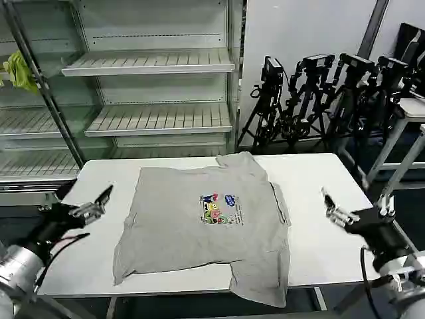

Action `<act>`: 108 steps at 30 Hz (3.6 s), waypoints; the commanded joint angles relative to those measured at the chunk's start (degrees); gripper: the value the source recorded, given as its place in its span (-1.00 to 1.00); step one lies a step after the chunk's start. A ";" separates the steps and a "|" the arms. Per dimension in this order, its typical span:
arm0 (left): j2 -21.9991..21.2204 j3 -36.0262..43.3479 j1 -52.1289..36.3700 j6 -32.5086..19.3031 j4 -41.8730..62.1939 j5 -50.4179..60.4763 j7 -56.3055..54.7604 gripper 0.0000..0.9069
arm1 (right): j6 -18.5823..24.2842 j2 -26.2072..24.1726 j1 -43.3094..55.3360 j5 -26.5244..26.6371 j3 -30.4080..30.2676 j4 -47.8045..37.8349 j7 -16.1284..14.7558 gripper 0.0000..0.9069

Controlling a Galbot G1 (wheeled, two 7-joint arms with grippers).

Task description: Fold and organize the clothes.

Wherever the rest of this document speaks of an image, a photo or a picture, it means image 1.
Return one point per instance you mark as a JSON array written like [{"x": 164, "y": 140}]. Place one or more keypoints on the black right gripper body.
[{"x": 378, "y": 232}]

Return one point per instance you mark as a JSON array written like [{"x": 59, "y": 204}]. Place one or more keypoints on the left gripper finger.
[
  {"x": 64, "y": 192},
  {"x": 91, "y": 211}
]

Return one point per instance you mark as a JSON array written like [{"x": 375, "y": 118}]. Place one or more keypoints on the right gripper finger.
[
  {"x": 386, "y": 206},
  {"x": 338, "y": 216}
]

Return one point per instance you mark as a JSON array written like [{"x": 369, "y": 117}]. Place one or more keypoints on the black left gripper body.
[{"x": 56, "y": 219}]

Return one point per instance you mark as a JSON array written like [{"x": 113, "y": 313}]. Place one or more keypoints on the grey printed t-shirt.
[{"x": 186, "y": 232}]

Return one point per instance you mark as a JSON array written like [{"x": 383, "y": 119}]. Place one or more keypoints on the white side table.
[{"x": 413, "y": 108}]

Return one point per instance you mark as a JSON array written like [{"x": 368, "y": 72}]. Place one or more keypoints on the yellow-green cloth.
[{"x": 21, "y": 71}]

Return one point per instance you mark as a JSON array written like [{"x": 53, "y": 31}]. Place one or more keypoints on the empty display shelf unit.
[{"x": 159, "y": 86}]

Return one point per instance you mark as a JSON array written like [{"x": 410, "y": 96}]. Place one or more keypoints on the black monitor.
[{"x": 410, "y": 43}]

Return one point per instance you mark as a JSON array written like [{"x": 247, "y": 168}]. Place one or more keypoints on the white metal table frame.
[{"x": 403, "y": 163}]

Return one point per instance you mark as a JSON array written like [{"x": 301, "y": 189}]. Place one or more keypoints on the grey metal rack post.
[{"x": 40, "y": 83}]

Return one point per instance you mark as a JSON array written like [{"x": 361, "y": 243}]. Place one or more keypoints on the grey slanted wall beam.
[{"x": 373, "y": 26}]

